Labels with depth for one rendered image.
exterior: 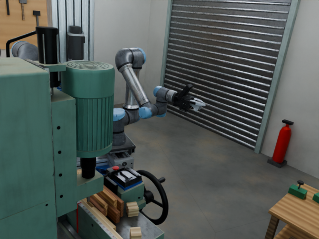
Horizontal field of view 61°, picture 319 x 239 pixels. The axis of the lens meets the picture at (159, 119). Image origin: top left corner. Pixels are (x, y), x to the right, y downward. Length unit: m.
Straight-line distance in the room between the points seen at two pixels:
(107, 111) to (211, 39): 3.50
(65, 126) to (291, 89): 3.22
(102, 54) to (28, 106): 4.15
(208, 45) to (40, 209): 3.77
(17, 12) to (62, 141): 3.49
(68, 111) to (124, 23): 4.27
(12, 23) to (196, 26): 2.62
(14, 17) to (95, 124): 3.45
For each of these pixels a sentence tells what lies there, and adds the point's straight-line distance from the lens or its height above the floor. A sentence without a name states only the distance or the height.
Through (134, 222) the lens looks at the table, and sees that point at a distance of 1.17.
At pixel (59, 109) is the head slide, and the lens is 0.86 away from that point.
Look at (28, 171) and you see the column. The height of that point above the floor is 1.24.
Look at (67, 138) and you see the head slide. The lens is 0.91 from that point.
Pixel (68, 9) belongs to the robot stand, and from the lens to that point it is 1.82.
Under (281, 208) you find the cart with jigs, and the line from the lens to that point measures 2.14.
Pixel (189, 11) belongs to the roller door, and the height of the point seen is 1.77.
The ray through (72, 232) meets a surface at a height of 0.82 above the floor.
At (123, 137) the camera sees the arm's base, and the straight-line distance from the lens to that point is 1.90.
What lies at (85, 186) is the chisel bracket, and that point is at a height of 1.06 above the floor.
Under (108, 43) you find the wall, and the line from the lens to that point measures 4.93.
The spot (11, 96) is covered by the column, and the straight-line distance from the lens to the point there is 0.76.
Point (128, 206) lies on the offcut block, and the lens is 1.18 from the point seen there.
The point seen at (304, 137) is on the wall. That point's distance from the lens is 3.83.
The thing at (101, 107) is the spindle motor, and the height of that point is 1.38.
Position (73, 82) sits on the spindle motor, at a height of 1.46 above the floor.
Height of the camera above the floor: 1.69
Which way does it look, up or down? 21 degrees down
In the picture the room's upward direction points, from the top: 6 degrees clockwise
